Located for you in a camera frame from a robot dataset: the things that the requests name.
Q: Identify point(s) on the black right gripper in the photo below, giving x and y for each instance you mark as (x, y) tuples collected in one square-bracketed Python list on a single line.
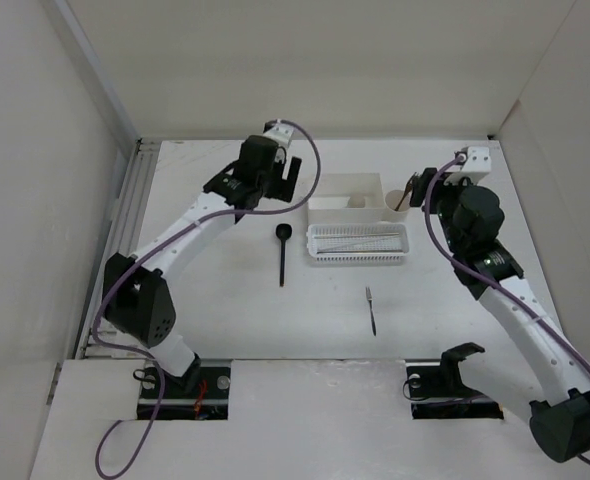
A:
[(420, 186)]

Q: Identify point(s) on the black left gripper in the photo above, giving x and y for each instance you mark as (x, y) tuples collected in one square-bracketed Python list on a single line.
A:
[(284, 189)]

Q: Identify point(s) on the black spoon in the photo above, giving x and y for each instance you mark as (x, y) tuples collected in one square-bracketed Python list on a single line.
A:
[(283, 233)]

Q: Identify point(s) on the brown wooden fork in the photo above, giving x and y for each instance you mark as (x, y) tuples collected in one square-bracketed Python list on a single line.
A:
[(407, 190)]

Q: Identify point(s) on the beige wooden spoon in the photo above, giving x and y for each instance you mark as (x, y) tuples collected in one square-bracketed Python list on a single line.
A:
[(357, 201)]

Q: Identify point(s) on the metal chopstick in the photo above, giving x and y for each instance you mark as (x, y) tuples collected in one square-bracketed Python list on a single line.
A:
[(374, 235)]

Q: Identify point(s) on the small metal fork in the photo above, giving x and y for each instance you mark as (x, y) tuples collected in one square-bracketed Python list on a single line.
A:
[(369, 300)]

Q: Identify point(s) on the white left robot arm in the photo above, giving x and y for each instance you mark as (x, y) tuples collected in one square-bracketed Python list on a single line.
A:
[(137, 297)]

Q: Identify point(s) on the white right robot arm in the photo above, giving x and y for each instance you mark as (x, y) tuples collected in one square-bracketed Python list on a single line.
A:
[(553, 395)]

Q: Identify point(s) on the white paper cup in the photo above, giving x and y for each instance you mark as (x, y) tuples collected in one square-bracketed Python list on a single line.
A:
[(391, 199)]

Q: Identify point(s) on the white square box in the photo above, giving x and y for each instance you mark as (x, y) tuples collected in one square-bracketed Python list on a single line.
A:
[(328, 203)]

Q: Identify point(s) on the white perforated basket tray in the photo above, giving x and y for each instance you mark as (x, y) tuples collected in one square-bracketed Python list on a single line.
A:
[(326, 247)]

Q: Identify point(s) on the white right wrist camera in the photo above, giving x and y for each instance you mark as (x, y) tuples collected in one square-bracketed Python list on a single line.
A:
[(473, 164)]

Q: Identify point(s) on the aluminium rail frame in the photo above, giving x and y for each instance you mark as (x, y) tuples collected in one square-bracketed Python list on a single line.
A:
[(131, 177)]

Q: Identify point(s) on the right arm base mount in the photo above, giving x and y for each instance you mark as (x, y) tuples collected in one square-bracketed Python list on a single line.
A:
[(435, 389)]

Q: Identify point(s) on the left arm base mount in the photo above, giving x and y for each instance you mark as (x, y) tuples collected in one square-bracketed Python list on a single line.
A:
[(207, 400)]

